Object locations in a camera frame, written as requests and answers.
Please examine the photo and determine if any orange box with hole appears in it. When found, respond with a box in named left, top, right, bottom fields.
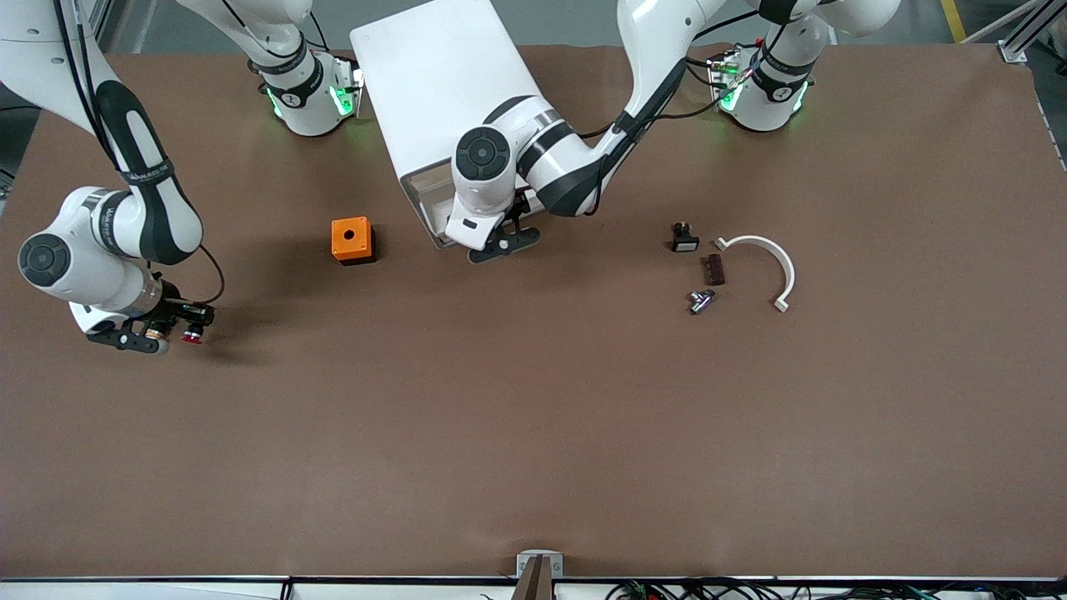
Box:
left=331, top=217, right=376, bottom=266

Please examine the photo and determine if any brown table cover mat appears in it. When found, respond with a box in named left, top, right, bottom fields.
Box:
left=0, top=42, right=1067, bottom=582

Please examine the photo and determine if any white table edge rail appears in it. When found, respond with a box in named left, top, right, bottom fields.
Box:
left=0, top=577, right=1067, bottom=600

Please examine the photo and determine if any white curved bracket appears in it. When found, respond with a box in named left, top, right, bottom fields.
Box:
left=714, top=235, right=796, bottom=313

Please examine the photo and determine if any aluminium frame profile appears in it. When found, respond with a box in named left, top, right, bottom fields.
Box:
left=996, top=0, right=1053, bottom=64

